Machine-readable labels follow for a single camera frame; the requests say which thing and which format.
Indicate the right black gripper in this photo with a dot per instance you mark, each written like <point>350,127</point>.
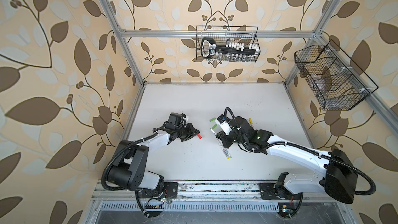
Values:
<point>223,136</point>

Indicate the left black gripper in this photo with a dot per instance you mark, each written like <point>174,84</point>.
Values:
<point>189,129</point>

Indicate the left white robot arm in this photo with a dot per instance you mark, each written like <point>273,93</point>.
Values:
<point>127,168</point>

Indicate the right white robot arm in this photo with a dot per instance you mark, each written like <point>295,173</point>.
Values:
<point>331,173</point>

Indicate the clear pen green tip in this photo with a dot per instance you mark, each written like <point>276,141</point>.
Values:
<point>227,152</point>

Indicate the clear pen yellow tip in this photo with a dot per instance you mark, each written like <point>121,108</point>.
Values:
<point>222,148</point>

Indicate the black tool in basket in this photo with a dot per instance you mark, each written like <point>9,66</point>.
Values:
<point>209,48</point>

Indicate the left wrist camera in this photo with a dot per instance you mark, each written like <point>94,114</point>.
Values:
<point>177,121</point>

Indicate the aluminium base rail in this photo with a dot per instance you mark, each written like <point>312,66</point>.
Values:
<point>209,196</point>

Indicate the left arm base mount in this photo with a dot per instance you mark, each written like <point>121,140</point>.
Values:
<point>158,193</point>

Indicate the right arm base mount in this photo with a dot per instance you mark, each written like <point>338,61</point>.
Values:
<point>276,191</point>

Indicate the back wall wire basket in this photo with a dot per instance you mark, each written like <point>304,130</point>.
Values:
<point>242,34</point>

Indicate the wall wire basket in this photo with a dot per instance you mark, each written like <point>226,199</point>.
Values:
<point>338,81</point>
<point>242,34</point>

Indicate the right wall wire basket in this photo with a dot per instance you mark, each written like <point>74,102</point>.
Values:
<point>338,81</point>

